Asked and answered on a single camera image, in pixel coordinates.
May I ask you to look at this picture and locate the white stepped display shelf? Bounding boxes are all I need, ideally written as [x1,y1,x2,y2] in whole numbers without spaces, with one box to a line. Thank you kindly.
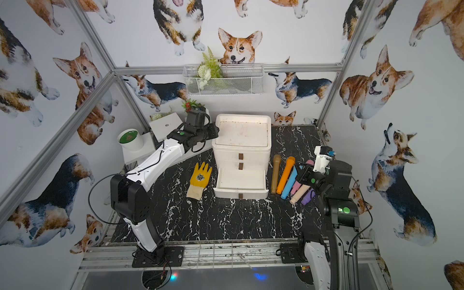
[122,113,182,166]

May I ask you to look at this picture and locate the yellow work glove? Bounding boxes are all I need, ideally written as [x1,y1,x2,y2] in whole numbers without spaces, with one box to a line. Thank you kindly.
[187,162,212,201]

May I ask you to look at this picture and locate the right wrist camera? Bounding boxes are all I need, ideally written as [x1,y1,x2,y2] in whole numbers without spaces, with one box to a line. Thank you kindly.
[313,146,335,173]

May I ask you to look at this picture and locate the white cup green inside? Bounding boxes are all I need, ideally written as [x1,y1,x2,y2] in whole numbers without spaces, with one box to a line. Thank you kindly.
[117,129,144,152]

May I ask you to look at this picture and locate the beige microphone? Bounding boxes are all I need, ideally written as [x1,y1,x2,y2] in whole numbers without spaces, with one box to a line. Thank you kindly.
[290,184,311,205]

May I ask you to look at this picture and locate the green fern plant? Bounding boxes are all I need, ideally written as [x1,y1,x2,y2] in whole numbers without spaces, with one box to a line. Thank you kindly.
[197,47,223,90]

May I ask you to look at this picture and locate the white drawer cabinet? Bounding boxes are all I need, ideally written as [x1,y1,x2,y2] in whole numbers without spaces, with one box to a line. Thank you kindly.
[212,114,272,200]

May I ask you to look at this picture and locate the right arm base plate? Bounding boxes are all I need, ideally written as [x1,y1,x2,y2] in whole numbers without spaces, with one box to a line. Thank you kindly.
[275,243,308,264]

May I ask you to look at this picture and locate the small white flower plant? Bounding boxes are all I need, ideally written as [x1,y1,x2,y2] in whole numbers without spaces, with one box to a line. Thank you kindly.
[150,110,174,122]

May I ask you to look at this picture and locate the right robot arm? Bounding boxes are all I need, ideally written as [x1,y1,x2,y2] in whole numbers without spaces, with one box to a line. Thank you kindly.
[297,157,360,290]

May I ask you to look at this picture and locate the gold microphone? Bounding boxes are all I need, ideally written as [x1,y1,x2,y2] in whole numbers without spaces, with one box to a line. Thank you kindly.
[271,154,282,194]

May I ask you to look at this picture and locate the pink microphone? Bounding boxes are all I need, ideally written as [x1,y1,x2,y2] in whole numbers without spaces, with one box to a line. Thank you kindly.
[291,159,314,196]

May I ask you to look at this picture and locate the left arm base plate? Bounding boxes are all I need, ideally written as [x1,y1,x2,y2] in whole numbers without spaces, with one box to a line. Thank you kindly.
[132,246,185,268]

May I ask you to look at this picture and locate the white wire wall basket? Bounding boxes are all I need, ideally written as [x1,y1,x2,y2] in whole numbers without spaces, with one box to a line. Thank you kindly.
[182,64,265,96]

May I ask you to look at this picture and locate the orange microphone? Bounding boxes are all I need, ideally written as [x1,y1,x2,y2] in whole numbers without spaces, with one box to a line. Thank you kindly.
[276,157,296,195]

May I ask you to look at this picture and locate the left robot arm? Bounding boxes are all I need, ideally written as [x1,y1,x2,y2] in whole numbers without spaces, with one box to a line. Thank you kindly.
[110,106,219,253]

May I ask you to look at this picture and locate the blue microphone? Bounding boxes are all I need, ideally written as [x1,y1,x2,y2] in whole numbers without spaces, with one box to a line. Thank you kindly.
[281,166,297,199]

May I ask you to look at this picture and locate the purple microphone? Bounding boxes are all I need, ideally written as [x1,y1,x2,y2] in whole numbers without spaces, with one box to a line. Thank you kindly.
[301,189,315,205]

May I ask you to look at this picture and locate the green pot red flowers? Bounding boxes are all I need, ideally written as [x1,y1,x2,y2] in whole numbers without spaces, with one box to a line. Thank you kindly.
[182,99,206,113]

